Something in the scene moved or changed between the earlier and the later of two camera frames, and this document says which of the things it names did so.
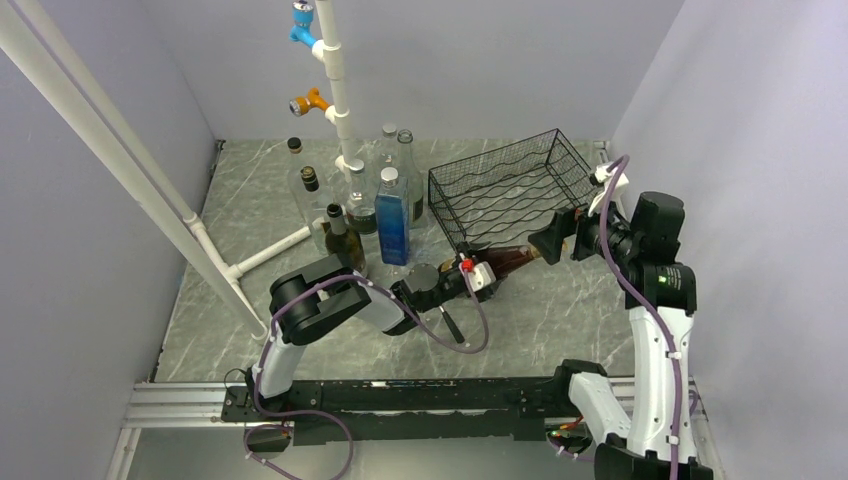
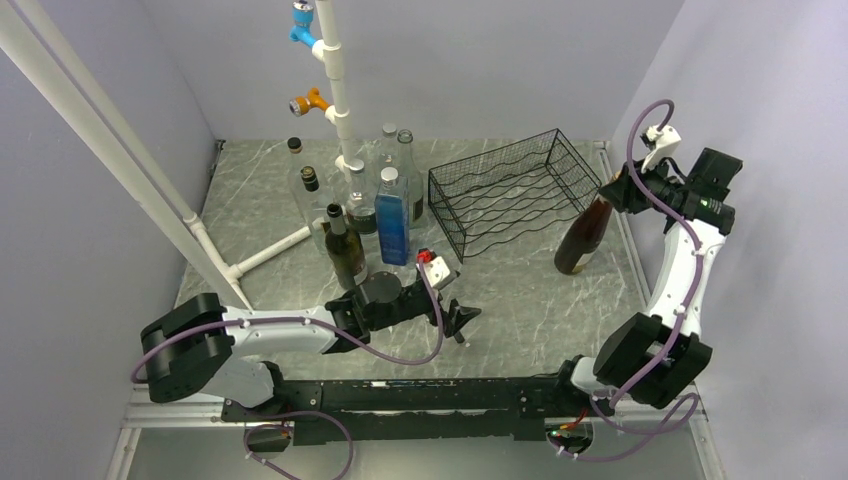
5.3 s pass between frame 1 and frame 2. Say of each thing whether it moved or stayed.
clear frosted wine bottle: stayed
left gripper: moved
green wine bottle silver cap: stayed
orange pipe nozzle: stayed
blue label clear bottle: stayed
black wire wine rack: stayed
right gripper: moved
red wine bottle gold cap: moved
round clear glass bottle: stayed
